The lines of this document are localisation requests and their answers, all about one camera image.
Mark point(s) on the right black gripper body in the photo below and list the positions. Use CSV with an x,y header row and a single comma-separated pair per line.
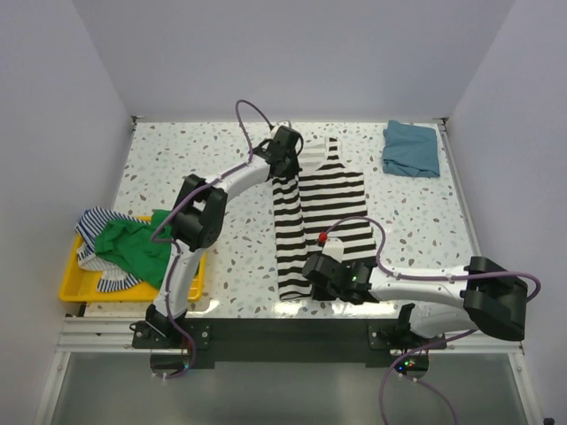
x,y
325,294

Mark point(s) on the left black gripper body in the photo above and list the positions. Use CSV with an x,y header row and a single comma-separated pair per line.
x,y
292,166

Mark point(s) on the black white striped tank top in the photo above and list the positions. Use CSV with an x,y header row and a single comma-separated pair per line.
x,y
325,191

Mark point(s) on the blue ribbed tank top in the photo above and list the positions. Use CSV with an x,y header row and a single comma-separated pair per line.
x,y
410,151

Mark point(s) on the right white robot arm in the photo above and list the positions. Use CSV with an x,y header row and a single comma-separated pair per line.
x,y
478,296

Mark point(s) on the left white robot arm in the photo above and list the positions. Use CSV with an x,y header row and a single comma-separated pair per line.
x,y
197,219

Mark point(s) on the green tank top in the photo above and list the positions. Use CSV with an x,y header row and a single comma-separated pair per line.
x,y
128,245

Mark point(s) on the blue white striped tank top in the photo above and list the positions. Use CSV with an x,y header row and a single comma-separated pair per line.
x,y
89,227

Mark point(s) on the yellow plastic tray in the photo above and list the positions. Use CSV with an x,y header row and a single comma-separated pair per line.
x,y
80,285

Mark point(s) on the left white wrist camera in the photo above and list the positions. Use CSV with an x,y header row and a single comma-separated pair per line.
x,y
279,124

